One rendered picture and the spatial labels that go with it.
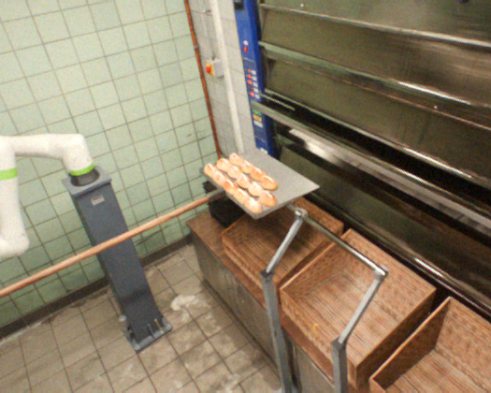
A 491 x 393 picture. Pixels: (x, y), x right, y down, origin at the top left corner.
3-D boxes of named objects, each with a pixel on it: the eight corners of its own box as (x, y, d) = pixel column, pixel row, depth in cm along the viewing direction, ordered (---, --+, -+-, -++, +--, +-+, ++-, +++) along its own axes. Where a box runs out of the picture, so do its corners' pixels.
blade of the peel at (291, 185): (255, 220, 192) (254, 214, 190) (199, 172, 231) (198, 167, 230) (319, 186, 208) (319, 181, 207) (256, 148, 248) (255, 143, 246)
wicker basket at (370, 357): (352, 265, 245) (351, 225, 231) (434, 330, 204) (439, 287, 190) (280, 310, 224) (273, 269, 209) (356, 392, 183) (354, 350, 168)
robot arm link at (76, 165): (76, 161, 238) (64, 129, 228) (100, 163, 233) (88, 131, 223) (59, 174, 228) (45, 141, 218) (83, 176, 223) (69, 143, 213)
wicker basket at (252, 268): (287, 217, 288) (282, 181, 274) (347, 261, 248) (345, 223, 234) (223, 253, 265) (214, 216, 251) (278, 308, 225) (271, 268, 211)
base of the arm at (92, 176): (61, 172, 242) (57, 163, 239) (88, 161, 250) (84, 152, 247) (76, 190, 224) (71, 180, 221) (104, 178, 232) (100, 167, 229)
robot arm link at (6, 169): (-5, 132, 191) (-33, 137, 180) (18, 133, 187) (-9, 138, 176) (3, 172, 196) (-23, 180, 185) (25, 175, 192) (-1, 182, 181)
